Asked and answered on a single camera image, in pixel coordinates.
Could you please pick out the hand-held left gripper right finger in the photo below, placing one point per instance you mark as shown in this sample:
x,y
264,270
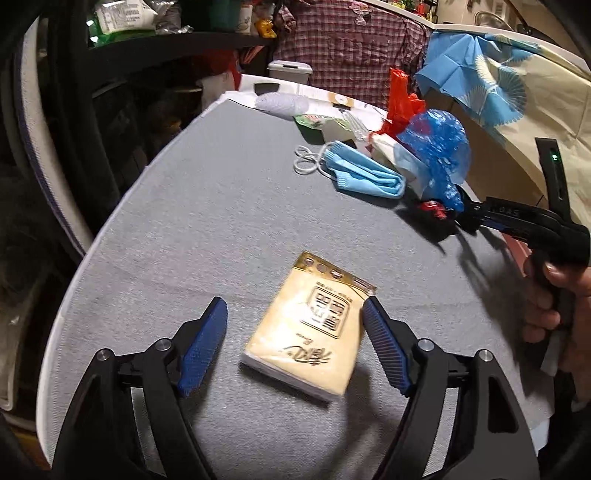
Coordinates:
x,y
384,346

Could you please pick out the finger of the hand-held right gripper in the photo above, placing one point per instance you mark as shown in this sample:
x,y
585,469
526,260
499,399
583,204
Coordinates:
x,y
468,210

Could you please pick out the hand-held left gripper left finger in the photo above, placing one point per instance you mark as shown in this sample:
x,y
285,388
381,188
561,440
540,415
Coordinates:
x,y
203,346

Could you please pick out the red snack wrapper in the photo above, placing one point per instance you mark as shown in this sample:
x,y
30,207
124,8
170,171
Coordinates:
x,y
431,208

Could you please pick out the blue plastic bag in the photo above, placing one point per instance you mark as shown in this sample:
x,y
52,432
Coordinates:
x,y
438,143

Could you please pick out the yellow tissue packet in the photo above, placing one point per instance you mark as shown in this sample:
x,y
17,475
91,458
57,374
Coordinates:
x,y
304,337

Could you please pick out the white tissue paper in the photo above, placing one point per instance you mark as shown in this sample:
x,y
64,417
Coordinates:
x,y
397,156

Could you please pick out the blue face mask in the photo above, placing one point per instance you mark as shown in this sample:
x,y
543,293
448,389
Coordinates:
x,y
364,176

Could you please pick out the red plastic bag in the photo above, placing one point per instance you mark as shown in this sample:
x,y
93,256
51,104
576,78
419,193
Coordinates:
x,y
399,101

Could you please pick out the green snack pouch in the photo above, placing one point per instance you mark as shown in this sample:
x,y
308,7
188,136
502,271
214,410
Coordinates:
x,y
318,122

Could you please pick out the white lidded trash bin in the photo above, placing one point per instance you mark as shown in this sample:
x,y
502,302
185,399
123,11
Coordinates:
x,y
288,71

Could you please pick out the person's right hand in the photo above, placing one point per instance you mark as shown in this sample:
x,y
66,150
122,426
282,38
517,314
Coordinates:
x,y
568,279

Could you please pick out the brown wooden counter cabinet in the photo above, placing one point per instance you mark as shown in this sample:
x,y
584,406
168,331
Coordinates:
x,y
480,152

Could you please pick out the cream blue patterned cloth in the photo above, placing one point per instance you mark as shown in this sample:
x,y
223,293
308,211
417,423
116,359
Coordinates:
x,y
508,92

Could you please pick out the clear plastic packaging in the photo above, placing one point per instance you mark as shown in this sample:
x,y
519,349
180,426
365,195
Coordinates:
x,y
354,124

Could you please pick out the metal bowl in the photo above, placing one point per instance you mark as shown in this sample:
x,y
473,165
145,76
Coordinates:
x,y
491,19

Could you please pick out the red plaid shirt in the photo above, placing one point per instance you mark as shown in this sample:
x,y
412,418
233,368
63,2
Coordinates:
x,y
351,46

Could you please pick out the row of colourful bottles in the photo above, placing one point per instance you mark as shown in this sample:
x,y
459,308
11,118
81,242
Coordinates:
x,y
413,7

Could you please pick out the yellow toy figure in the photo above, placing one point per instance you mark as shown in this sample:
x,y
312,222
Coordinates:
x,y
267,28

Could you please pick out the red white bag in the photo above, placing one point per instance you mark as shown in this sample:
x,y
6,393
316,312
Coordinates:
x,y
221,64

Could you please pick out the black shelf unit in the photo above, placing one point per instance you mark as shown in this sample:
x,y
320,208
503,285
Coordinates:
x,y
175,46

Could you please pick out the white green printed package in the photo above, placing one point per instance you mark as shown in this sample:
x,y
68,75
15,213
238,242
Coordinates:
x,y
124,18

